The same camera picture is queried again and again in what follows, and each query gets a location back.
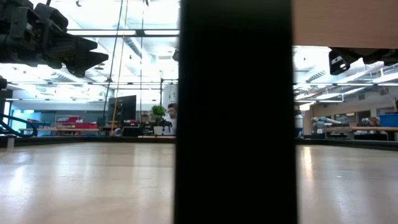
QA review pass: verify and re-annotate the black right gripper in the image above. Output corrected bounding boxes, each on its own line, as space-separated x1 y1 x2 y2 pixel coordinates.
328 46 363 77

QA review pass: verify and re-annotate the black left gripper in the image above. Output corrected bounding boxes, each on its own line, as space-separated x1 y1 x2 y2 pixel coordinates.
0 0 110 78

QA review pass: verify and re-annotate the ceiling light bar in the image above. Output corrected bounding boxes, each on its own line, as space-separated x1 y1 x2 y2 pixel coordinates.
67 29 180 39

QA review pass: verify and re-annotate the black monitor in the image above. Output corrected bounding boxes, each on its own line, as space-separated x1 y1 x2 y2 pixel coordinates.
107 95 138 124

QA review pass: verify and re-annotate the long wooden work table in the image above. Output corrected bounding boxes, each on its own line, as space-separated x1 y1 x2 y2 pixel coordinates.
323 125 398 141
18 126 100 137

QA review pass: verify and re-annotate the blue storage bin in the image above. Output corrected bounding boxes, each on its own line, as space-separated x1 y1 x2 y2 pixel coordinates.
379 113 398 128

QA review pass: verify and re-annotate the black equipment box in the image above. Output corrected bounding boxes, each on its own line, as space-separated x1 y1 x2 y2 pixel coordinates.
122 125 142 138

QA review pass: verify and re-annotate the potted green plant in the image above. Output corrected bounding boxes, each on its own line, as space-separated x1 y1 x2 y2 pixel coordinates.
151 105 168 136

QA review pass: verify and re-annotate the person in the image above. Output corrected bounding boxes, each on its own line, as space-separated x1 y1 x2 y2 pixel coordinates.
163 102 178 136

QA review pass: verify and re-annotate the silver ventilation duct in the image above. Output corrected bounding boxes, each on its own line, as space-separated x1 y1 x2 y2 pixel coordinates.
303 70 329 84

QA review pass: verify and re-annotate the black aluminium table frame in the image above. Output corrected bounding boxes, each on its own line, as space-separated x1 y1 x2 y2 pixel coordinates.
0 135 398 152

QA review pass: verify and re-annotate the black curved hose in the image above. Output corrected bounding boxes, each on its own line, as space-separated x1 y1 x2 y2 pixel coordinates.
0 112 39 138

